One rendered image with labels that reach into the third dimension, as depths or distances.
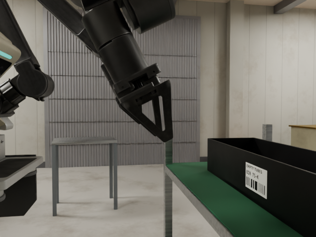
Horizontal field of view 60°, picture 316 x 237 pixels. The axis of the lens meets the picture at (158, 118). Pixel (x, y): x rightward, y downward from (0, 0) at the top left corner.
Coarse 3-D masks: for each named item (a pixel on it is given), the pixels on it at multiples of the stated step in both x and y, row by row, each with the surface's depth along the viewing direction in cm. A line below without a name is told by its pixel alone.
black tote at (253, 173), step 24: (216, 144) 86; (240, 144) 96; (264, 144) 89; (216, 168) 86; (240, 168) 69; (264, 168) 58; (288, 168) 50; (312, 168) 67; (240, 192) 69; (264, 192) 58; (288, 192) 50; (312, 192) 44; (288, 216) 50; (312, 216) 44
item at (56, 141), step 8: (104, 136) 352; (56, 144) 294; (64, 144) 296; (56, 152) 333; (112, 152) 352; (56, 160) 333; (112, 160) 353; (56, 168) 333; (112, 168) 353; (56, 176) 334; (112, 176) 353; (56, 184) 334; (112, 184) 354; (56, 192) 334; (112, 192) 354; (56, 200) 335; (56, 208) 298
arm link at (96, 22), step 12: (108, 0) 39; (120, 0) 39; (96, 12) 37; (108, 12) 37; (120, 12) 39; (132, 12) 38; (84, 24) 38; (96, 24) 37; (108, 24) 37; (120, 24) 38; (132, 24) 40; (96, 36) 38; (108, 36) 37; (96, 48) 39
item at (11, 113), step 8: (8, 80) 76; (0, 88) 75; (8, 88) 75; (0, 96) 74; (8, 96) 75; (16, 96) 76; (24, 96) 79; (8, 104) 76; (16, 104) 78; (8, 112) 78
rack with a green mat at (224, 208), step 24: (168, 144) 105; (168, 168) 99; (192, 168) 98; (168, 192) 106; (192, 192) 71; (216, 192) 70; (168, 216) 106; (216, 216) 55; (240, 216) 55; (264, 216) 55
